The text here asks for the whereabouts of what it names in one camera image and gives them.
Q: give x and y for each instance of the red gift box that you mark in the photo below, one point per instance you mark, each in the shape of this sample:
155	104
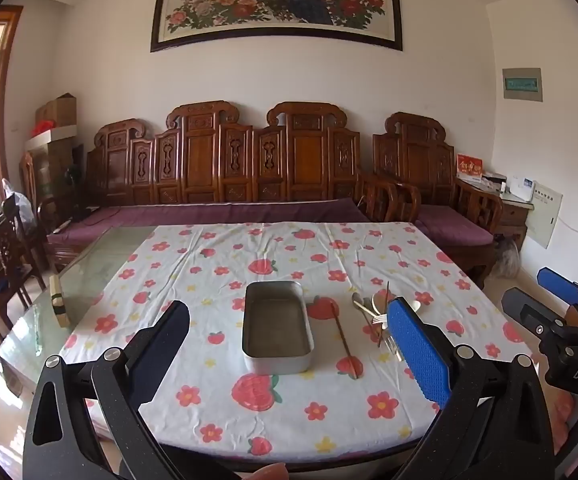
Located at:
469	166

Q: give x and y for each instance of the tissue box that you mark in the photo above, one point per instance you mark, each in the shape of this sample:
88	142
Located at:
494	180

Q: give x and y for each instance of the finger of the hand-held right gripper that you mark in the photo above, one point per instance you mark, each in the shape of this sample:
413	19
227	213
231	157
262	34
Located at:
559	282
529	312

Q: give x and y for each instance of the carved wooden armchair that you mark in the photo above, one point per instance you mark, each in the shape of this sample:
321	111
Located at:
419	160

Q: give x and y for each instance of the grey plastic bag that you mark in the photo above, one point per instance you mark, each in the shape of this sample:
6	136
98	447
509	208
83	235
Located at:
506	260

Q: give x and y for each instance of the long purple sofa cushion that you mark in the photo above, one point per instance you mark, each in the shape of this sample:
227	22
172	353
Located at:
219	212

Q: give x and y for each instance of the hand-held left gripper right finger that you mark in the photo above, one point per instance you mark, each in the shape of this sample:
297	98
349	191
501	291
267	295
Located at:
419	350

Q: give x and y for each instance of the framed peacock painting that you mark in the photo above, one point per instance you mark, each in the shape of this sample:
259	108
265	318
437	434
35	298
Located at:
274	0

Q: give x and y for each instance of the red decoration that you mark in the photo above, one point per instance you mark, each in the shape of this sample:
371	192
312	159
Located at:
45	126

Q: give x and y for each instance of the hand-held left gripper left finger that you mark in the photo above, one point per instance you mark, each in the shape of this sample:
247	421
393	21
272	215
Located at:
161	355

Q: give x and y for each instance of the metal spoon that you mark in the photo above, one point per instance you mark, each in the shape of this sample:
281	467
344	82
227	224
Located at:
394	347
357	301

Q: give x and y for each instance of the white wall panel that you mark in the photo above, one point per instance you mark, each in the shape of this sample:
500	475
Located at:
544	215

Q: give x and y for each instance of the purple armchair cushion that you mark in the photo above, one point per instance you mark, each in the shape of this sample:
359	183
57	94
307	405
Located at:
454	227

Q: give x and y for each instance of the small yellow box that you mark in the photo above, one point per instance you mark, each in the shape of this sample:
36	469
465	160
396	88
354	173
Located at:
59	305

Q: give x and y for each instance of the cream plastic spoon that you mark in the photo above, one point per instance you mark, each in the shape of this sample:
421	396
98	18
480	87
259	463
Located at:
376	303

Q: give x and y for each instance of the person's left hand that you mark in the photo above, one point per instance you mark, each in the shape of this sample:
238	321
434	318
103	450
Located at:
269	472

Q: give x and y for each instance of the rectangular metal tray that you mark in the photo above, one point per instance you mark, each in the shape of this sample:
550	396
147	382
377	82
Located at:
276	325

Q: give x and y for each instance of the white lidded box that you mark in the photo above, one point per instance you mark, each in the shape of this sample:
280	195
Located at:
54	136

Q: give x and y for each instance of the white telephone device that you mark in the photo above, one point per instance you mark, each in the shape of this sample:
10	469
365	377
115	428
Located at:
521	187

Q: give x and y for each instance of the cream plastic fork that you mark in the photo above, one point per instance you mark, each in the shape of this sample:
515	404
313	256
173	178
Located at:
379	319

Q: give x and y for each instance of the wooden chopstick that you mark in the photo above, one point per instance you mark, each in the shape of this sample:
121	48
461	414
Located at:
384	310
346	342

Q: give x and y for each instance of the dark wooden chair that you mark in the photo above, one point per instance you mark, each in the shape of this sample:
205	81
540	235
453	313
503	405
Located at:
4	260

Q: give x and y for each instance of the wooden side table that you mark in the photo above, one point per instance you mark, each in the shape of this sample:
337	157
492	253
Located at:
514	215

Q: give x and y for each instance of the floral strawberry tablecloth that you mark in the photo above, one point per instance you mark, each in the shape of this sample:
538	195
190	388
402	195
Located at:
219	260

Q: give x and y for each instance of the small white spoon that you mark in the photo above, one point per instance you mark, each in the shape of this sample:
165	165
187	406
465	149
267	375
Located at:
415	305

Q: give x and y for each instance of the carved wooden sofa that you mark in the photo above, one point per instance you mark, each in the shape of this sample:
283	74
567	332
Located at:
204	160

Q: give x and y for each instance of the grey wall electrical box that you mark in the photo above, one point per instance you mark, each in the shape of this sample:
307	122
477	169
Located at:
521	84

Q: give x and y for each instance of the clear plastic bag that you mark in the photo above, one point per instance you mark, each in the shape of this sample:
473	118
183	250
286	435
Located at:
19	205

